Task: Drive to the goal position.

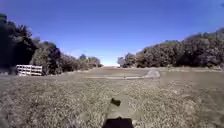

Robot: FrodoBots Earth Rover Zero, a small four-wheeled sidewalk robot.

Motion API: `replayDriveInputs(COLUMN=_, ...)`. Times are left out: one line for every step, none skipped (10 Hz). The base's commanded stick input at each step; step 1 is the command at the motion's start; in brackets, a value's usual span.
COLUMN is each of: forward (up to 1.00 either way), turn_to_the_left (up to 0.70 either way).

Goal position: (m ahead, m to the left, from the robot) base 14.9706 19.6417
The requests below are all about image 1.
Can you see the row of green trees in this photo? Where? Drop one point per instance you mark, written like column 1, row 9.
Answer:
column 186, row 51

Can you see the pale dirt path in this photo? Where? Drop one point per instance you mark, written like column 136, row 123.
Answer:
column 151, row 73

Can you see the row of dark trees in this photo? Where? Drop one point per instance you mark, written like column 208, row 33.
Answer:
column 40, row 56

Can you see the dry grass field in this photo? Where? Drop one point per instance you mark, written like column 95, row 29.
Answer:
column 66, row 96

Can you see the white rail fence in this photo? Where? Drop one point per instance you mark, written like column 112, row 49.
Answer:
column 29, row 70

